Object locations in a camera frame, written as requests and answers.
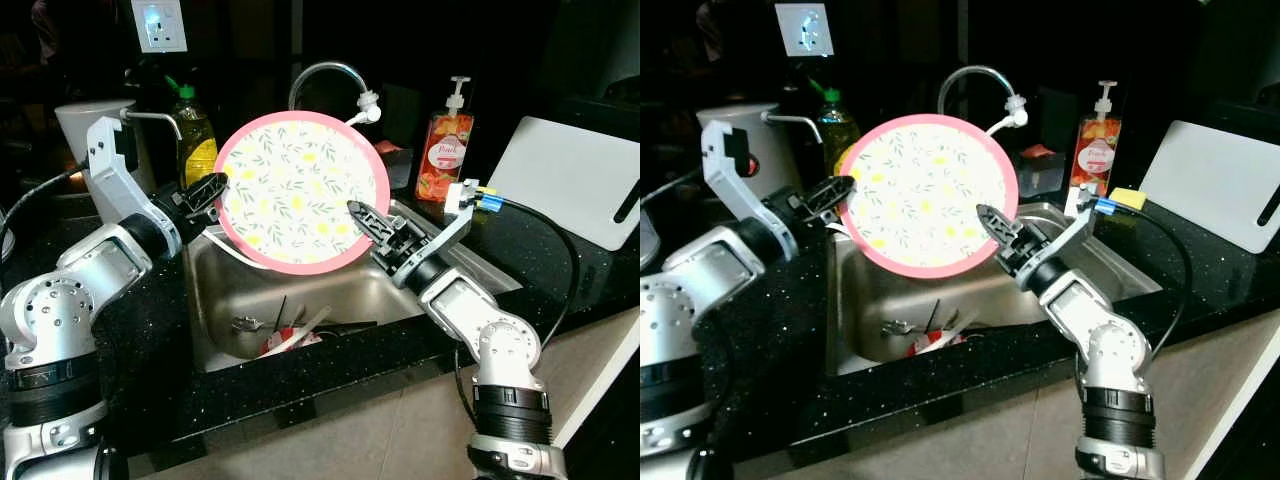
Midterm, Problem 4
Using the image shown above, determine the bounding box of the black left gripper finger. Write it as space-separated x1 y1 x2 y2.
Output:
813 176 858 217
187 172 232 214

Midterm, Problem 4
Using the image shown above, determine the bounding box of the yellow dish liquid bottle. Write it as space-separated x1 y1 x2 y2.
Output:
164 74 220 191
811 84 864 183

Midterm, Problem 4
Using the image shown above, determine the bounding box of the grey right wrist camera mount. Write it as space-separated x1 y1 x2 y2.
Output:
438 179 499 253
1062 184 1118 257

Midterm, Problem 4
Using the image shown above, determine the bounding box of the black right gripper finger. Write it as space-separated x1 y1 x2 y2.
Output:
976 205 1022 254
346 201 397 252

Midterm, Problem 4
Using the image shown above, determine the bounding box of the white cutting board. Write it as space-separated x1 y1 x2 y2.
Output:
486 116 641 252
1138 120 1280 255

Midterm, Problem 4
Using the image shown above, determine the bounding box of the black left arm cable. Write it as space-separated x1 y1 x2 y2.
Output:
0 164 92 263
640 164 707 203

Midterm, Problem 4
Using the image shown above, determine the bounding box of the white wall socket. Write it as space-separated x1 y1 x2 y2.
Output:
130 0 189 54
774 2 835 59

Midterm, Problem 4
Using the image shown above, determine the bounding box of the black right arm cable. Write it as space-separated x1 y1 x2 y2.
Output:
454 194 582 403
1098 199 1197 363

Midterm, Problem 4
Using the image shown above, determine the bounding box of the red and white bowl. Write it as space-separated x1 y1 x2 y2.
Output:
907 329 967 357
259 324 327 359

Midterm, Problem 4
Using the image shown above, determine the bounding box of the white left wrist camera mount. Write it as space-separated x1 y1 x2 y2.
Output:
701 120 793 237
84 116 153 227

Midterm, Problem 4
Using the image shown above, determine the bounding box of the stainless steel sink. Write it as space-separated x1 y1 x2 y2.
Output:
827 202 1167 379
184 199 524 374

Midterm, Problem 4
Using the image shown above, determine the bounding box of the chrome gooseneck faucet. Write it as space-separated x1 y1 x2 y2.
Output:
936 65 1027 117
287 61 377 114

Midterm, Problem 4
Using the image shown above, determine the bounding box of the floral plate with pink rim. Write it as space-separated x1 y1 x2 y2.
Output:
213 111 392 277
837 114 1021 281

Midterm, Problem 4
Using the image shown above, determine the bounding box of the clear plastic soap box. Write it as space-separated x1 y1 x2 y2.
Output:
374 139 414 190
1014 143 1067 195

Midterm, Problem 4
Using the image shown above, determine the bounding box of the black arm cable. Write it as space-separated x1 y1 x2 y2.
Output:
0 164 92 263
454 194 582 403
640 164 707 203
1098 199 1197 363

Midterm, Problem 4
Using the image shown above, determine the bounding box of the red hand soap pump bottle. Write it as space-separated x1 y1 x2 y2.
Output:
1069 80 1123 199
415 76 475 205

